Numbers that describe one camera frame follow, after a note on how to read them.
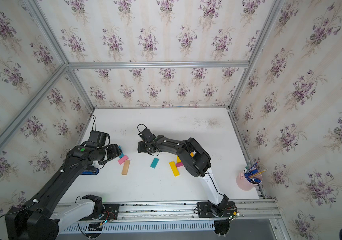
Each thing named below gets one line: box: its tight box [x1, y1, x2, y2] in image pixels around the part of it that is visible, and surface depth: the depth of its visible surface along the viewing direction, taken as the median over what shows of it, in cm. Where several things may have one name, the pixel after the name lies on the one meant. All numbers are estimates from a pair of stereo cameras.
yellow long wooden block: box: [169, 161, 180, 177], surface depth 90 cm
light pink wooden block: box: [117, 155, 129, 165], surface depth 92 cm
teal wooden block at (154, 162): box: [150, 157, 160, 169], surface depth 92 cm
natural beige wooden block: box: [121, 159, 131, 176], surface depth 90 cm
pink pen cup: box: [236, 169, 263, 191], surface depth 78 cm
